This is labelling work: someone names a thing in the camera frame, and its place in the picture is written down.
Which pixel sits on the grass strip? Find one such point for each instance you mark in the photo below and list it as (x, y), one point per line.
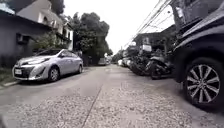
(6, 75)

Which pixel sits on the green bush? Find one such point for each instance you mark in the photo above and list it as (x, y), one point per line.
(50, 40)

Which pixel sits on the grey vehicle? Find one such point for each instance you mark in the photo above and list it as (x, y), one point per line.
(102, 61)

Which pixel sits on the big dark tree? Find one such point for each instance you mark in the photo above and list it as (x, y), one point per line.
(91, 36)

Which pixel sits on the row of parked motorcycles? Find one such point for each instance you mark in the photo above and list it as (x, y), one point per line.
(148, 65)

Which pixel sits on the buildings behind motorcycles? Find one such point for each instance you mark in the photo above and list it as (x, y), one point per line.
(155, 40)

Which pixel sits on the grey house with wall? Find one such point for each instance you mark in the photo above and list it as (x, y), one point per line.
(26, 33)

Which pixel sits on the black car with alloy wheel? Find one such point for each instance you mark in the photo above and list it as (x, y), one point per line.
(201, 63)

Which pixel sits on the grey concrete road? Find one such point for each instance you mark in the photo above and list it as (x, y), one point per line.
(110, 100)

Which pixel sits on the silver car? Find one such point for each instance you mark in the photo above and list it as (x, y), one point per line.
(48, 65)

